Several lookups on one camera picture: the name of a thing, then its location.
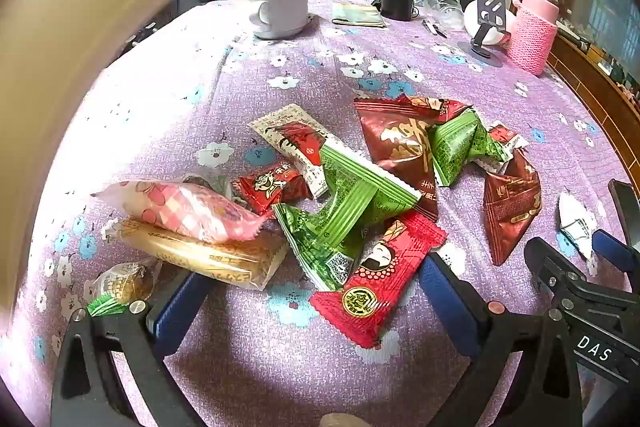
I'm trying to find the red packet with cartoon figure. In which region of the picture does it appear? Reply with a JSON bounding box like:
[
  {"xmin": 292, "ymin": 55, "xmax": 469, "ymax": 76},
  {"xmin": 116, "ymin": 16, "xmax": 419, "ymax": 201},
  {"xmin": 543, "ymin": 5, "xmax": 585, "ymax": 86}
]
[{"xmin": 309, "ymin": 212, "xmax": 448, "ymax": 350}]

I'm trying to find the green pyramid snack packet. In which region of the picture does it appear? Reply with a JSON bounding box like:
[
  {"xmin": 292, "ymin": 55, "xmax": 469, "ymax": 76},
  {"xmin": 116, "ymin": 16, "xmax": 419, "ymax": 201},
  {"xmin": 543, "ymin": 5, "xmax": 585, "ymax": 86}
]
[{"xmin": 427, "ymin": 109, "xmax": 506, "ymax": 188}]

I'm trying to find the white cup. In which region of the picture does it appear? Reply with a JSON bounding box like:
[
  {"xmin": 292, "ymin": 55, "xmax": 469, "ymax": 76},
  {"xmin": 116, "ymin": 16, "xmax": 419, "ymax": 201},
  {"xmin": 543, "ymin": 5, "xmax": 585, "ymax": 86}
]
[{"xmin": 242, "ymin": 0, "xmax": 313, "ymax": 40}]

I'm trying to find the pink knit-sleeved bottle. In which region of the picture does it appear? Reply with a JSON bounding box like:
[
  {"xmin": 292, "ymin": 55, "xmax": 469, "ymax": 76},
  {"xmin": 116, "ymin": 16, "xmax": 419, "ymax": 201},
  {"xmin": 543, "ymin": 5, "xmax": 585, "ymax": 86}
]
[{"xmin": 509, "ymin": 0, "xmax": 560, "ymax": 76}]

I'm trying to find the small red white packet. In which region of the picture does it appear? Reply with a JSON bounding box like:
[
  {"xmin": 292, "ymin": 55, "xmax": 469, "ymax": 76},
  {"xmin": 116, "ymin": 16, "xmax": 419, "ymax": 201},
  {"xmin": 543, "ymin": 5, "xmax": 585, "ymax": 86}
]
[{"xmin": 487, "ymin": 123, "xmax": 530, "ymax": 165}]

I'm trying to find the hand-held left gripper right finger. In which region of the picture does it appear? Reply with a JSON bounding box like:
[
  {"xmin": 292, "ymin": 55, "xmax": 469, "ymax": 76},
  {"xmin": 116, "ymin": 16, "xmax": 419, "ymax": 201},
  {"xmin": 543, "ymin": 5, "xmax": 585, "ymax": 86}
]
[{"xmin": 419, "ymin": 251, "xmax": 586, "ymax": 427}]

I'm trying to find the pink checked snack packet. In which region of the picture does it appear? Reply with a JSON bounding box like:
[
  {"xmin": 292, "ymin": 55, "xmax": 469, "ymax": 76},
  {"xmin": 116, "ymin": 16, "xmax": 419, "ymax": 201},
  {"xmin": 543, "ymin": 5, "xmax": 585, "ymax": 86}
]
[{"xmin": 90, "ymin": 177, "xmax": 266, "ymax": 243}]

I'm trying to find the brown wooden cabinet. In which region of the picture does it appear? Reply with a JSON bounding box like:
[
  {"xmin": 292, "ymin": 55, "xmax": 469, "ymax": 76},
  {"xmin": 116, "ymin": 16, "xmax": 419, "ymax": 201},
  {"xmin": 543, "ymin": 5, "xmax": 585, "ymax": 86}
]
[{"xmin": 520, "ymin": 0, "xmax": 640, "ymax": 142}]

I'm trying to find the large dark red snack packet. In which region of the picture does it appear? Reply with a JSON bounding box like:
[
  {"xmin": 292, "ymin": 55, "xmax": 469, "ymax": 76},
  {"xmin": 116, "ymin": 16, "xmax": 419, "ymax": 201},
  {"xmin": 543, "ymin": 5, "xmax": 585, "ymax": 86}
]
[{"xmin": 354, "ymin": 96, "xmax": 443, "ymax": 224}]

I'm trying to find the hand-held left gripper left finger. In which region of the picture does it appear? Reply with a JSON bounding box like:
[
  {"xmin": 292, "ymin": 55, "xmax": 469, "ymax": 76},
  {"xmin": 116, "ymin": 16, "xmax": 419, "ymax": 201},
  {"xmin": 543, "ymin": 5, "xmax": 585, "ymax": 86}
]
[{"xmin": 50, "ymin": 269, "xmax": 216, "ymax": 427}]

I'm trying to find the white snack packet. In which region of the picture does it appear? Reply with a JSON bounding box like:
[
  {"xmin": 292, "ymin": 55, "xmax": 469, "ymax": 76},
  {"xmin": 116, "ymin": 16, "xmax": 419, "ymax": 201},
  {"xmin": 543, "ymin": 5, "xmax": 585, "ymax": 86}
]
[{"xmin": 557, "ymin": 191, "xmax": 598, "ymax": 258}]

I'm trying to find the gold foil candy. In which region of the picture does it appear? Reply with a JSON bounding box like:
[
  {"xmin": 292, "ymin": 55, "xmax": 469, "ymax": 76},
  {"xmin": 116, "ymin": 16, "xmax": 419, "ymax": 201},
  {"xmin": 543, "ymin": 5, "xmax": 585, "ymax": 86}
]
[{"xmin": 86, "ymin": 261, "xmax": 161, "ymax": 317}]

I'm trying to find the purple floral tablecloth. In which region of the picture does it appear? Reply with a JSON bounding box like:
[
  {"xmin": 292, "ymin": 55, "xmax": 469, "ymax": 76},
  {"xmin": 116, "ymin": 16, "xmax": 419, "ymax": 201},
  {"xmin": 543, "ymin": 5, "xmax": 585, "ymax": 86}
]
[{"xmin": 0, "ymin": 0, "xmax": 636, "ymax": 427}]

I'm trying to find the white round container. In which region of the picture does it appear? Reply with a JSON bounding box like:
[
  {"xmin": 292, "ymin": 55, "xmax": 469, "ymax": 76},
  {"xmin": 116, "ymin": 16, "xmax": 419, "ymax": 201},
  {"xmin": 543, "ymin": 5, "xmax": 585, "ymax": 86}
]
[{"xmin": 464, "ymin": 0, "xmax": 518, "ymax": 46}]

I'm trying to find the long green snack packet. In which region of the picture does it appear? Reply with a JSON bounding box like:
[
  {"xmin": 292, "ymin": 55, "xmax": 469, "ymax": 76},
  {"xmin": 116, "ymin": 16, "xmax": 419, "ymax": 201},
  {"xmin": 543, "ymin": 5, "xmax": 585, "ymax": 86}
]
[{"xmin": 320, "ymin": 146, "xmax": 421, "ymax": 253}]

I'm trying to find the narrow dark red snack packet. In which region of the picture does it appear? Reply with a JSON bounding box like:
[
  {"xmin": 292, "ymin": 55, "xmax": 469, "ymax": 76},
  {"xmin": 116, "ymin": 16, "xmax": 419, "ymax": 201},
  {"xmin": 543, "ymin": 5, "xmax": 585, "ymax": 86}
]
[{"xmin": 482, "ymin": 149, "xmax": 543, "ymax": 267}]

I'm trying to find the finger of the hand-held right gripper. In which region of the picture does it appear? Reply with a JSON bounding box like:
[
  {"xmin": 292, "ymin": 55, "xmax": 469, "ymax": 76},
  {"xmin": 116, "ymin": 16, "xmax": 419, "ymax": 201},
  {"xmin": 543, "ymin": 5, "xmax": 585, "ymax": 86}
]
[
  {"xmin": 594, "ymin": 179, "xmax": 640, "ymax": 278},
  {"xmin": 524, "ymin": 237, "xmax": 640, "ymax": 333}
]

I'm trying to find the small red candy packet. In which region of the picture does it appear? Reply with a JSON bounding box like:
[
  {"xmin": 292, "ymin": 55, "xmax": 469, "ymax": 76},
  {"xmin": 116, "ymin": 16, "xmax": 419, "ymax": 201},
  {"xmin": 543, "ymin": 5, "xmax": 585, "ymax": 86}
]
[{"xmin": 235, "ymin": 167, "xmax": 313, "ymax": 218}]

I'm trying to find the white packet with red label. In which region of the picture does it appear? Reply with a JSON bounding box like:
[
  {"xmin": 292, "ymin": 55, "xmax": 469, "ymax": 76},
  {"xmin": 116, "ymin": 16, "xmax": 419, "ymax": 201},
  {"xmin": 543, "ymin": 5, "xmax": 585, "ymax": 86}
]
[{"xmin": 248, "ymin": 104, "xmax": 341, "ymax": 200}]

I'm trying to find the golden yellow snack packet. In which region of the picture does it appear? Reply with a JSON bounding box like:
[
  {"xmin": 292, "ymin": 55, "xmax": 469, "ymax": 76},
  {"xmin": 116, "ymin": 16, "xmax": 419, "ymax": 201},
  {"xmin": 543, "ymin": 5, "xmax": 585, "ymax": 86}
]
[{"xmin": 102, "ymin": 219, "xmax": 288, "ymax": 292}]

